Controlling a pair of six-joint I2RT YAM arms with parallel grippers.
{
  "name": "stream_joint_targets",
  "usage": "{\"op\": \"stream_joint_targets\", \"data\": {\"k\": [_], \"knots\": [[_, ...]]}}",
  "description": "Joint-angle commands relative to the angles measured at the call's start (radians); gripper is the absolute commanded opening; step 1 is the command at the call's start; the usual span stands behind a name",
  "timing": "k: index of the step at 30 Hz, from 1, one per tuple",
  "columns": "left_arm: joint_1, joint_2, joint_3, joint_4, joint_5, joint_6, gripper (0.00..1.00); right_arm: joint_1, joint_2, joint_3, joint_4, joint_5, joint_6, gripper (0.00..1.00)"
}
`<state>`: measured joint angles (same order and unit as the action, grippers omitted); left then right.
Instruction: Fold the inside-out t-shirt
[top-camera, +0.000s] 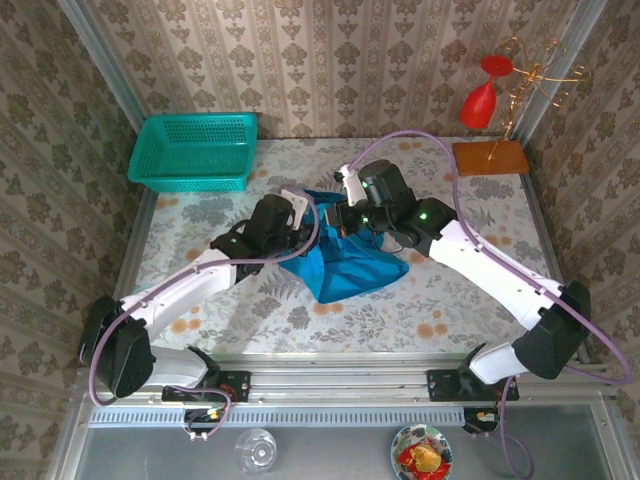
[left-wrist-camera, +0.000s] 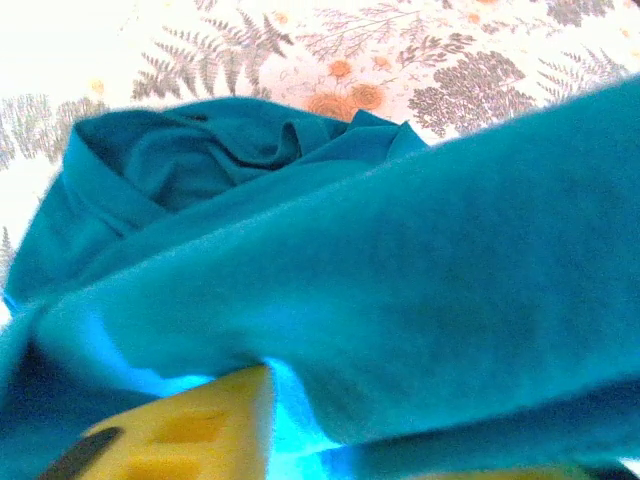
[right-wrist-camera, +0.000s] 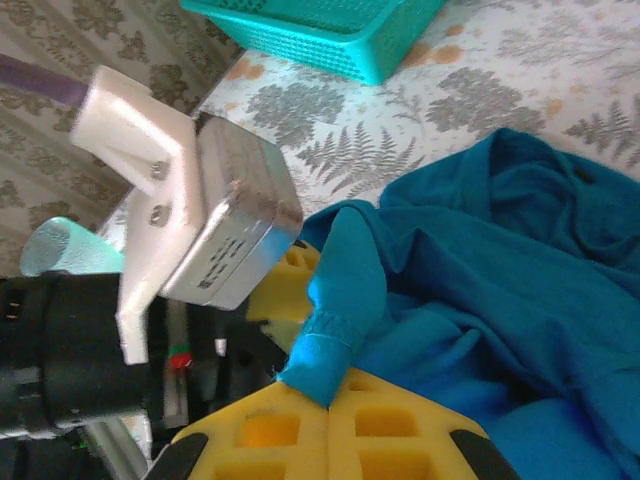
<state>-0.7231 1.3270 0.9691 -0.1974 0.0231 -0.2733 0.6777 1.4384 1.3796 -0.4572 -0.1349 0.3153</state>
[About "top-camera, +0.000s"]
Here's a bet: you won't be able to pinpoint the blue t-shirt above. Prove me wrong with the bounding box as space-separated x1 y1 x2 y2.
277 188 411 305

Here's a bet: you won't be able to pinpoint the teal plastic basket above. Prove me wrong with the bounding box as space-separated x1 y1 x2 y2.
127 112 260 194

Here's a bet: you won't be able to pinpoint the floral tablecloth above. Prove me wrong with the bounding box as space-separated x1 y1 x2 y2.
122 137 576 357

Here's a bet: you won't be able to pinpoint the red plastic wine glass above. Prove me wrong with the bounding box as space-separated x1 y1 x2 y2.
460 54 515 130

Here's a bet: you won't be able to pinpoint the black connector box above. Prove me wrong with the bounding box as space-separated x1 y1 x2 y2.
462 407 507 435
183 407 227 435

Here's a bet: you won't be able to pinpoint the clear glass cup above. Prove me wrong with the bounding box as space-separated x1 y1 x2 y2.
233 427 278 476

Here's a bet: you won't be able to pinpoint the patterned bowl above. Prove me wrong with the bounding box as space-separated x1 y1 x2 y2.
390 423 454 480

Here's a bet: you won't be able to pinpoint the red yellow snack packets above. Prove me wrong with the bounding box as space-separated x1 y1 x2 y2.
397 443 449 474

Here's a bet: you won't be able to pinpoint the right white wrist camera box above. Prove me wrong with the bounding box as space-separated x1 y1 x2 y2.
334 167 370 207

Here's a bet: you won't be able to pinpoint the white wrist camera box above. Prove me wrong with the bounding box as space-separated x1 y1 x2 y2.
278 184 315 230
334 167 370 207

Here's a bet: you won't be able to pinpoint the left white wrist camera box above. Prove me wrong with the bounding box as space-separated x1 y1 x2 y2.
278 184 315 230

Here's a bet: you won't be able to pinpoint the gold wire rack wooden base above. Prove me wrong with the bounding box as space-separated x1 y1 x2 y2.
452 35 595 177

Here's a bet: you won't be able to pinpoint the aluminium mounting rail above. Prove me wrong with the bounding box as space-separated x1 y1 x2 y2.
74 367 616 401

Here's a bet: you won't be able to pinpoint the grey slotted cable duct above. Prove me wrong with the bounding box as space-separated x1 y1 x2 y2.
88 405 464 427

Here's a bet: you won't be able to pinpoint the aluminium frame post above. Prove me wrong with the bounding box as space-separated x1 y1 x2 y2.
55 0 151 141
512 0 610 144

